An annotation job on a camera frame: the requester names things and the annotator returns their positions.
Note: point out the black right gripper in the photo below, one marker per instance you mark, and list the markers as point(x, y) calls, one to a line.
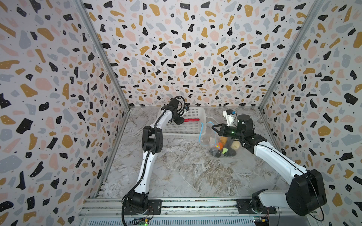
point(224, 130)

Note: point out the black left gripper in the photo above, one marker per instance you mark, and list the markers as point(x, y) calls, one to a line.
point(180, 121)

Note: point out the yellow toy lemon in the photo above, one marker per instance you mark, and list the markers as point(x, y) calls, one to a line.
point(223, 140)

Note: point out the white plastic basket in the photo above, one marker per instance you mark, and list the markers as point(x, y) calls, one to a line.
point(187, 130)

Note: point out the clear zip top bag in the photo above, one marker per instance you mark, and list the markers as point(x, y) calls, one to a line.
point(209, 138)

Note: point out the red toy chili pepper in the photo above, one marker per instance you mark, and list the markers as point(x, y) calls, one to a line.
point(191, 120)

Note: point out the orange toy fruit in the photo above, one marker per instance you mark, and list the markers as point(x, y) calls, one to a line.
point(219, 146)

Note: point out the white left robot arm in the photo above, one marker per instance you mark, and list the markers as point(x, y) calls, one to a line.
point(137, 198)

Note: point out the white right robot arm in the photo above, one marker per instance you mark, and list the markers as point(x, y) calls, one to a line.
point(306, 191)

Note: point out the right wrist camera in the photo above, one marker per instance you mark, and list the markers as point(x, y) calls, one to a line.
point(230, 116)

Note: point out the aluminium left corner post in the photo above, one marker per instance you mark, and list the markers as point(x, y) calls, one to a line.
point(99, 48)

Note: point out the aluminium corner post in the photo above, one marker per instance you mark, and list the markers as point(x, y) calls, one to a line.
point(316, 6)
point(99, 48)

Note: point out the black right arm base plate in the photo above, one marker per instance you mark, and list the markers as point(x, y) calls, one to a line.
point(253, 206)

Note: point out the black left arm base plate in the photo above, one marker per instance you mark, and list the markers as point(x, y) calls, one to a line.
point(153, 207)

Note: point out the aluminium front rail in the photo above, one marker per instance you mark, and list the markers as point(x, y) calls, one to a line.
point(210, 211)

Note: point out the aluminium right corner post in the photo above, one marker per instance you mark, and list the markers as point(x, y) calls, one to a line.
point(316, 6)

